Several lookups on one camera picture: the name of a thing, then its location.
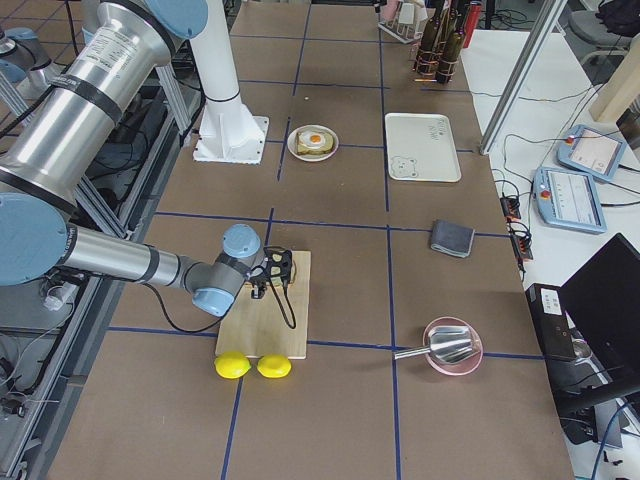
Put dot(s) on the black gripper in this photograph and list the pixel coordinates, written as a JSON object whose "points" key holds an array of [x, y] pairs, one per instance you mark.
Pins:
{"points": [[257, 290]]}

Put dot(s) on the white round plate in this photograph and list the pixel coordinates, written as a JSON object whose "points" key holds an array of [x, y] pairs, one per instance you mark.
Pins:
{"points": [[291, 144]]}

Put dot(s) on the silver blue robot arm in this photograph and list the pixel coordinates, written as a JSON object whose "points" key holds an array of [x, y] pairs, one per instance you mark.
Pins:
{"points": [[43, 167]]}

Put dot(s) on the white bear serving tray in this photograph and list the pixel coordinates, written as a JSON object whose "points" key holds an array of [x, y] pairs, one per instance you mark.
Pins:
{"points": [[421, 147]]}

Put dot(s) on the wooden cutting board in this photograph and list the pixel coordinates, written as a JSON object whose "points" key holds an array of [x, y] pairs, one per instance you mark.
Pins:
{"points": [[272, 324]]}

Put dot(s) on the right yellow lemon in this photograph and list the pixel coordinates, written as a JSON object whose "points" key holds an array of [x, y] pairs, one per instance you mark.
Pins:
{"points": [[274, 366]]}

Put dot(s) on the yellow lemon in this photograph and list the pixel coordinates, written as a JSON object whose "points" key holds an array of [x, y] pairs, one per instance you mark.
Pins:
{"points": [[274, 366], [232, 365]]}

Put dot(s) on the left yellow lemon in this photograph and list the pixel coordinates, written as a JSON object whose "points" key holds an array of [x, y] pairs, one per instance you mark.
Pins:
{"points": [[232, 365]]}

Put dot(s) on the bread slice on plate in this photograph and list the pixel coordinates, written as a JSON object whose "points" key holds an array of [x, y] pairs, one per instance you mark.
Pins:
{"points": [[300, 150]]}

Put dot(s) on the fake fried egg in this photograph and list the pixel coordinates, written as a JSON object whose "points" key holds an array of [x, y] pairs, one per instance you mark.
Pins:
{"points": [[312, 139]]}

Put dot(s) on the folded grey cloth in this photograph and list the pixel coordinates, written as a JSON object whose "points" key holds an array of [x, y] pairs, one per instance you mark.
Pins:
{"points": [[451, 239]]}

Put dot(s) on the metal scoop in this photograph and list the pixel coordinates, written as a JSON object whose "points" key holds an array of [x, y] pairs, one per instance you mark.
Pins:
{"points": [[446, 344]]}

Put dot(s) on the pink bowl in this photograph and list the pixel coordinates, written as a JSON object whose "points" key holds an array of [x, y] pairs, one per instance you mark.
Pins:
{"points": [[466, 367]]}

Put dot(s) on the dark green wine bottle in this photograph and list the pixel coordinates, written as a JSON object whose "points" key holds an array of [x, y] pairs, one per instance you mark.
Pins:
{"points": [[453, 45]]}

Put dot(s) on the blue teach pendant near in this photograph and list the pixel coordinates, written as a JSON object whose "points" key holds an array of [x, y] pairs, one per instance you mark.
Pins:
{"points": [[568, 199]]}

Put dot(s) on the blue teach pendant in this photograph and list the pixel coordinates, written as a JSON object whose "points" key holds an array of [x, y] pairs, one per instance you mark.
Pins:
{"points": [[590, 151], [568, 199]]}

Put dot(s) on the red cylinder bottle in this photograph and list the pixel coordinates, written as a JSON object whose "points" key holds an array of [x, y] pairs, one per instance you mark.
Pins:
{"points": [[473, 14]]}

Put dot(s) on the black laptop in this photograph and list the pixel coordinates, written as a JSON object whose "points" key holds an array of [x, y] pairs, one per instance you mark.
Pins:
{"points": [[602, 300]]}

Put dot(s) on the blue teach pendant far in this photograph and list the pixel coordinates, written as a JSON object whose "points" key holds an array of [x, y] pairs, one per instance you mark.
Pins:
{"points": [[590, 151]]}

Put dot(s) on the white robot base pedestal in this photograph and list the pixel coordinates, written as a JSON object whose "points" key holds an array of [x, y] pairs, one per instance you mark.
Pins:
{"points": [[228, 131]]}

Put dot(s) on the copper wire bottle rack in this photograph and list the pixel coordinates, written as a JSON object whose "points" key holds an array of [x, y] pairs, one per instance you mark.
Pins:
{"points": [[431, 66]]}

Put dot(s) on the white wire cup rack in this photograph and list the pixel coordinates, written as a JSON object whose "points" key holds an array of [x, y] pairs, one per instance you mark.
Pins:
{"points": [[404, 20]]}

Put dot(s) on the aluminium frame post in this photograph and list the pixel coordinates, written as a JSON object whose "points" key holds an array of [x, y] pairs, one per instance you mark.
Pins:
{"points": [[542, 28]]}

